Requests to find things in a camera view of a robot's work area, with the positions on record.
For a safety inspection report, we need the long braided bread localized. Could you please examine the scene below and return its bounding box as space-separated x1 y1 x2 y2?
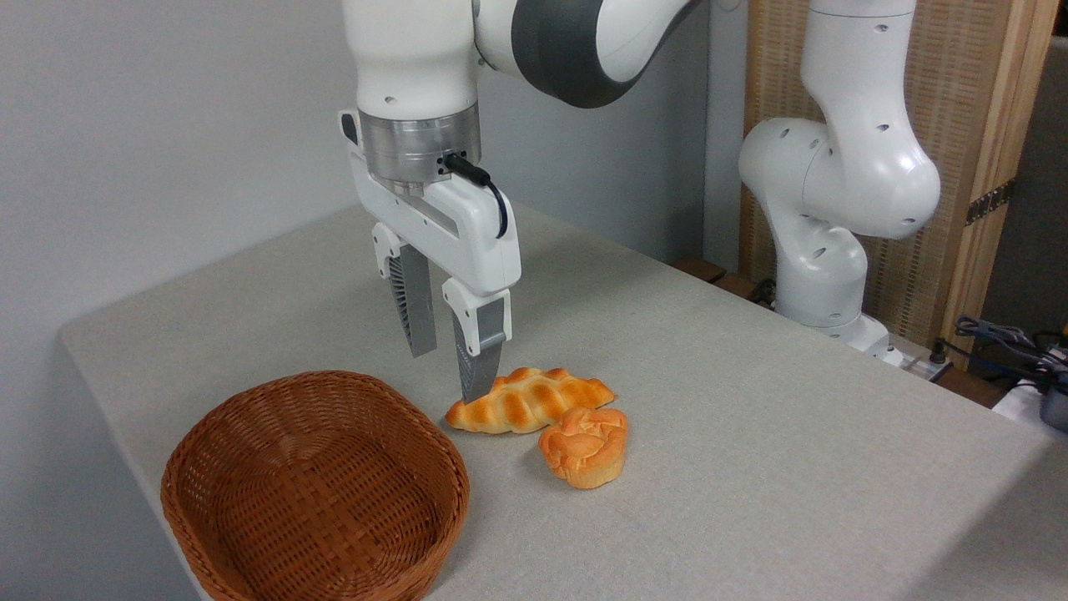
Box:
445 366 617 435

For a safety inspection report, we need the dark metal hinge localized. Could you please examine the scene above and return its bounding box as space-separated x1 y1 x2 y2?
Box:
966 179 1016 226

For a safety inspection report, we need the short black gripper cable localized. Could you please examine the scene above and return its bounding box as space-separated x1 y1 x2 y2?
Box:
444 153 510 240

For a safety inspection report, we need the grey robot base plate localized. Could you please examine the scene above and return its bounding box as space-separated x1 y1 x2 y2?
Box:
883 334 954 383

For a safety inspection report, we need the round bread roll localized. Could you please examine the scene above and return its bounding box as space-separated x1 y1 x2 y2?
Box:
538 407 629 490

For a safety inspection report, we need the black cable bundle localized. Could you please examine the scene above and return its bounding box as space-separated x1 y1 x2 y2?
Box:
930 315 1068 393

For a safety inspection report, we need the white box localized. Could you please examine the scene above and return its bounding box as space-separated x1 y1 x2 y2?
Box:
991 377 1068 443

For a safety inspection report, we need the wooden woven screen panel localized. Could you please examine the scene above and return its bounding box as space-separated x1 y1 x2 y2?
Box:
738 0 1060 368

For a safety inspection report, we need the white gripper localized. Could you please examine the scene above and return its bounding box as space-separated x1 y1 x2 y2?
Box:
340 109 523 404

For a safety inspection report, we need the brown wicker basket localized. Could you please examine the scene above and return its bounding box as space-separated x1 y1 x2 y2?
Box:
160 370 471 601

